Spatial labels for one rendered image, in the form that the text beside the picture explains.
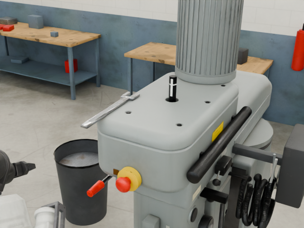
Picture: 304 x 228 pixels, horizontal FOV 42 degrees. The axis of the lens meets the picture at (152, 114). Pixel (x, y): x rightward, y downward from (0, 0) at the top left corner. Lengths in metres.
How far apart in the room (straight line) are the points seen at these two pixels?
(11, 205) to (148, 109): 0.44
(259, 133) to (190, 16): 0.70
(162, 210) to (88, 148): 2.50
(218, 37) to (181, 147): 0.41
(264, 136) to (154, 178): 0.82
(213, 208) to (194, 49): 0.53
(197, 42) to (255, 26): 4.19
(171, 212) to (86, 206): 2.32
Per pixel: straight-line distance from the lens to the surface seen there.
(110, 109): 1.01
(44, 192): 4.06
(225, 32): 1.19
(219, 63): 1.21
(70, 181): 3.31
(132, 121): 0.96
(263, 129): 1.75
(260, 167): 1.67
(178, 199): 1.08
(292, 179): 1.32
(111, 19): 6.29
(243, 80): 1.69
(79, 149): 3.63
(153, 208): 1.19
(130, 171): 0.95
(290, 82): 5.43
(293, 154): 1.27
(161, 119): 0.97
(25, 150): 4.83
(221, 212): 1.18
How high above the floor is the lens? 2.30
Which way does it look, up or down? 24 degrees down
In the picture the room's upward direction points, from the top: 1 degrees clockwise
